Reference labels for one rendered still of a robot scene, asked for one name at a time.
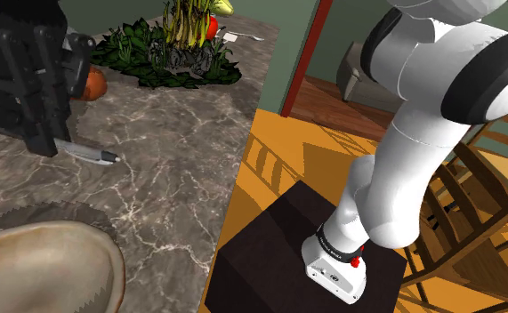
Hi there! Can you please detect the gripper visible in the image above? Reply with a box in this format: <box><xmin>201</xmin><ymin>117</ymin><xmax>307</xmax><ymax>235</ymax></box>
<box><xmin>0</xmin><ymin>0</ymin><xmax>97</xmax><ymax>158</ymax></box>

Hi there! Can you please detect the orange brown round fruit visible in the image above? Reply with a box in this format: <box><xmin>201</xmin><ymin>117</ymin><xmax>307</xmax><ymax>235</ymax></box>
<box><xmin>69</xmin><ymin>65</ymin><xmax>109</xmax><ymax>102</ymax></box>

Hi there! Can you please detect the grey pen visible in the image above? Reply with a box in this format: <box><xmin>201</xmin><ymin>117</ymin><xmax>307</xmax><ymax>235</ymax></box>
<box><xmin>0</xmin><ymin>121</ymin><xmax>122</xmax><ymax>166</ymax></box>

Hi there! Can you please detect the green leafy plant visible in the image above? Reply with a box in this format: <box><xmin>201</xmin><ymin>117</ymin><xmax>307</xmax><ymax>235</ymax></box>
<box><xmin>89</xmin><ymin>0</ymin><xmax>243</xmax><ymax>91</ymax></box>

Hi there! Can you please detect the red tomato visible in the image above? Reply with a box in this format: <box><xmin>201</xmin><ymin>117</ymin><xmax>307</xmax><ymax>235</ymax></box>
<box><xmin>203</xmin><ymin>14</ymin><xmax>219</xmax><ymax>42</ymax></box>

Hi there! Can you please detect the pale yellow fruit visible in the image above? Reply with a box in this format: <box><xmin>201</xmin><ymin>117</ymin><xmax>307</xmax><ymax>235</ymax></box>
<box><xmin>212</xmin><ymin>0</ymin><xmax>236</xmax><ymax>17</ymax></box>

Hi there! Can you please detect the beige bowl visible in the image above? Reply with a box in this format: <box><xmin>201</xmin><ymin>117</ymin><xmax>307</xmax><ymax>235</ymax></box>
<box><xmin>0</xmin><ymin>220</ymin><xmax>127</xmax><ymax>313</ymax></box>

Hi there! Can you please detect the silver spoon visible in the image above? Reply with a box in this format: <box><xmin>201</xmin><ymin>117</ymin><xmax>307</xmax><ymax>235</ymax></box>
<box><xmin>235</xmin><ymin>30</ymin><xmax>266</xmax><ymax>43</ymax></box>

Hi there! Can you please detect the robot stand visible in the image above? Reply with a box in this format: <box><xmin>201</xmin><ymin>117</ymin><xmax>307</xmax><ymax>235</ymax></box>
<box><xmin>204</xmin><ymin>180</ymin><xmax>409</xmax><ymax>313</ymax></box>

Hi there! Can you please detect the grey sofa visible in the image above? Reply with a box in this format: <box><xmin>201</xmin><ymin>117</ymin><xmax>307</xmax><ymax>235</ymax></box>
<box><xmin>335</xmin><ymin>41</ymin><xmax>407</xmax><ymax>115</ymax></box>

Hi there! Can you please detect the wooden chair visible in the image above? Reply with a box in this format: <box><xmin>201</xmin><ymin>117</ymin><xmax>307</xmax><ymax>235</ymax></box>
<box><xmin>399</xmin><ymin>140</ymin><xmax>508</xmax><ymax>313</ymax></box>

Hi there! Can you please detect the wooden table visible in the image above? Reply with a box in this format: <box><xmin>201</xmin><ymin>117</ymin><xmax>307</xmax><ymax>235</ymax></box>
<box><xmin>446</xmin><ymin>114</ymin><xmax>508</xmax><ymax>209</ymax></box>

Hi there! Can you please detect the red door frame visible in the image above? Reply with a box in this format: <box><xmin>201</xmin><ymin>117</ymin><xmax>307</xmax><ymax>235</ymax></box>
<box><xmin>280</xmin><ymin>0</ymin><xmax>335</xmax><ymax>119</ymax></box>

